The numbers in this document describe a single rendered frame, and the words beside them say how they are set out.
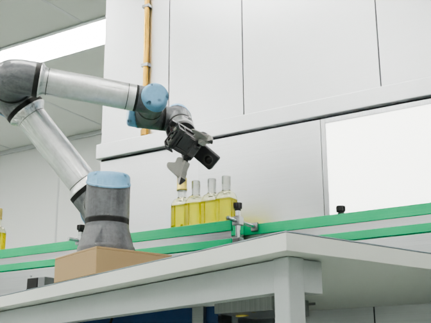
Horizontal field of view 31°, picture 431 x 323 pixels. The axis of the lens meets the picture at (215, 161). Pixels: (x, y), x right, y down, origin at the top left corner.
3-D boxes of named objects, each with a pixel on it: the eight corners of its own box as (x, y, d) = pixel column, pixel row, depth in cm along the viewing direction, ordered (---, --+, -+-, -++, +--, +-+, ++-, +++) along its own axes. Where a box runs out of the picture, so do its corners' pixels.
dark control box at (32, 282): (60, 304, 254) (61, 279, 256) (43, 302, 248) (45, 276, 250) (42, 306, 258) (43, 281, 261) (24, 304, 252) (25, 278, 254)
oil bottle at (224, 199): (238, 257, 244) (238, 191, 250) (229, 254, 239) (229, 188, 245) (224, 258, 247) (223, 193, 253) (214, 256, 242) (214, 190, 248)
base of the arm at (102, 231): (101, 250, 191) (102, 211, 194) (64, 257, 201) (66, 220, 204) (147, 257, 202) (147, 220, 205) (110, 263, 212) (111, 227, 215)
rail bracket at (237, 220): (260, 249, 233) (259, 209, 237) (232, 241, 219) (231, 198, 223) (251, 250, 235) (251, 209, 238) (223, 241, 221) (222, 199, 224)
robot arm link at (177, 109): (160, 124, 237) (187, 127, 239) (163, 137, 227) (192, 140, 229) (164, 99, 234) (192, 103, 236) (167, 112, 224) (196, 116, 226)
